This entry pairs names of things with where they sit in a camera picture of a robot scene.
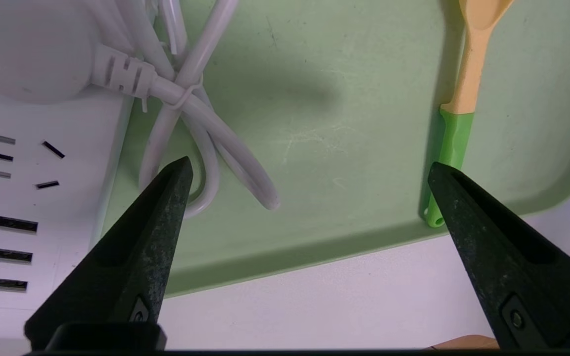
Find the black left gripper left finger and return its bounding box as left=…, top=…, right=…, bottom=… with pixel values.
left=23, top=156, right=194, bottom=352

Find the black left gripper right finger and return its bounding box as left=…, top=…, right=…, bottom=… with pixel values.
left=427, top=162, right=570, bottom=352

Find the white power strip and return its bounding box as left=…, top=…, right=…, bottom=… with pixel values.
left=0, top=74, right=135, bottom=342

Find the white power cord with plug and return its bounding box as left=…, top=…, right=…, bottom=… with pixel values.
left=0, top=0, right=281, bottom=220

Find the yellow spatula green handle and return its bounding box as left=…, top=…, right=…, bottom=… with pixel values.
left=424, top=0, right=513, bottom=228

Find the light green plastic tray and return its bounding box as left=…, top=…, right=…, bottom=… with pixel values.
left=90, top=0, right=570, bottom=298

